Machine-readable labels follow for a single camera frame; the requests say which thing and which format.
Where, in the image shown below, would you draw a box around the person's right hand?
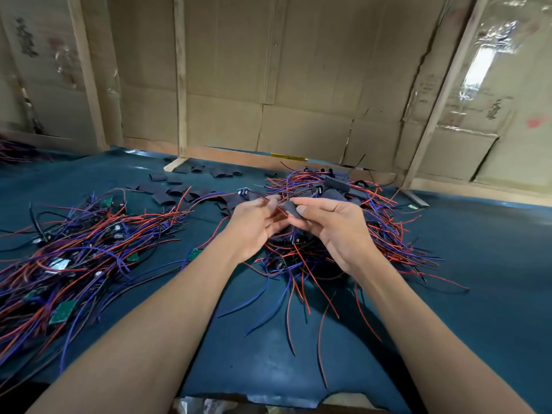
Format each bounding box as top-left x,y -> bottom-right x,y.
289,196 -> 381,277

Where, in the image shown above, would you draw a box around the person's left hand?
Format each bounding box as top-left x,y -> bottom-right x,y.
216,194 -> 292,264

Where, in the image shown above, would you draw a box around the black sleeve piece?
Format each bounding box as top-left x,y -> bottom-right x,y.
278,200 -> 303,219

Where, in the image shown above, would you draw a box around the pile of sleeved wired boards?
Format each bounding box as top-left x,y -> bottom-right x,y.
216,166 -> 471,389

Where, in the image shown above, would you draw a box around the pile of black sleeve pieces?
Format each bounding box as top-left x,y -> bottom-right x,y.
133,163 -> 247,212

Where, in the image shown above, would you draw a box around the pile of unsleeved wired boards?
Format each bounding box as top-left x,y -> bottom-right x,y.
0,187 -> 208,397

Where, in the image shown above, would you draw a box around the wire pile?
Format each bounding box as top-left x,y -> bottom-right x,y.
0,137 -> 40,164

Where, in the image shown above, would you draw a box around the person's right forearm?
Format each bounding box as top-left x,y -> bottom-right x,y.
349,254 -> 536,414

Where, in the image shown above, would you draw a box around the person's left forearm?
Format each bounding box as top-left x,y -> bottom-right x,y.
26,241 -> 247,414

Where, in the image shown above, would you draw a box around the wooden ledge board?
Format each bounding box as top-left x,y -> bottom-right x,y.
123,136 -> 552,208

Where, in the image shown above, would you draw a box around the tan cardboard flap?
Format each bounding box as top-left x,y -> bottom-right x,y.
319,390 -> 381,412

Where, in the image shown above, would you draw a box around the clear plastic sheet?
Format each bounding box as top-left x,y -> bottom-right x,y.
453,13 -> 527,126

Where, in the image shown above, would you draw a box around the thin wooden post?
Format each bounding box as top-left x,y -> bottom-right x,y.
164,0 -> 191,173

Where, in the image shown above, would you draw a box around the pale slanted wooden post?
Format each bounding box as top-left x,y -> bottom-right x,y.
401,0 -> 491,208

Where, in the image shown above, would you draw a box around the wide wooden post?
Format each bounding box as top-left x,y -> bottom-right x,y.
66,0 -> 110,154

